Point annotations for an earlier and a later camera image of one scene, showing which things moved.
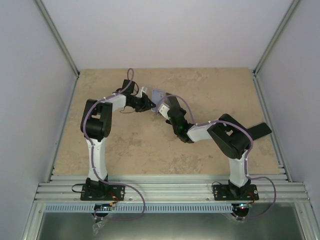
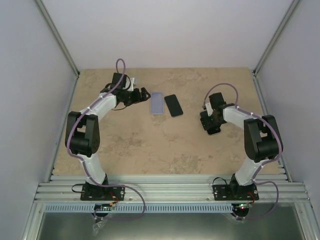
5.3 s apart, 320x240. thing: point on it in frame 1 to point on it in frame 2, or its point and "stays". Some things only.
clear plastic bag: x=96 y=226 stays
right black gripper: x=183 y=111 to x=206 y=124
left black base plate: x=95 y=192 stays
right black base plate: x=224 y=192 stays
